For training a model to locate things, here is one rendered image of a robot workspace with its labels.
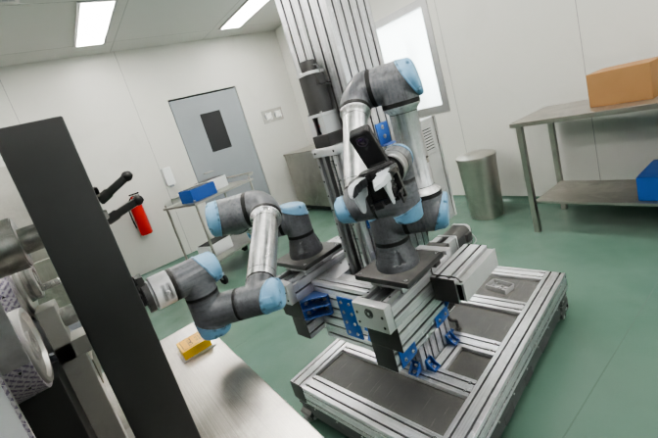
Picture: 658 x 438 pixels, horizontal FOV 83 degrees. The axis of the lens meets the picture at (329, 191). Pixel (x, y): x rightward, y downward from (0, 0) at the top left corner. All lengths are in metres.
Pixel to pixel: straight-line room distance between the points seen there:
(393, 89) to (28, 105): 4.72
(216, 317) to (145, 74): 4.86
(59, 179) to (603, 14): 3.50
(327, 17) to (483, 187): 2.62
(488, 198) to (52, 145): 3.56
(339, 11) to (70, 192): 1.22
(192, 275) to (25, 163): 0.56
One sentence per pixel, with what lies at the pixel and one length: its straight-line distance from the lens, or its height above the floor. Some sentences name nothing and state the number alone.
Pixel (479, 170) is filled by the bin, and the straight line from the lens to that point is 3.66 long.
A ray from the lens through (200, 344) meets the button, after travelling 1.06.
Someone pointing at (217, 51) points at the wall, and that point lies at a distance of 5.97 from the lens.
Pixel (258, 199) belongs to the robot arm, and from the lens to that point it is 1.17.
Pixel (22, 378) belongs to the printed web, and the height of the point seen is 1.16.
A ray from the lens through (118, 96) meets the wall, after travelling 5.48.
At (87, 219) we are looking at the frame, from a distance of 0.40.
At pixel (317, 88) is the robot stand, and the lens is 1.40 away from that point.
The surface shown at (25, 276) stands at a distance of 0.80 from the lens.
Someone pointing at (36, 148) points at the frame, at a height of 1.42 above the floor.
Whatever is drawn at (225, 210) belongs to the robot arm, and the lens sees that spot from 1.20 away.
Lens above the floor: 1.38
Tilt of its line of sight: 12 degrees down
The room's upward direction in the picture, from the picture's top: 17 degrees counter-clockwise
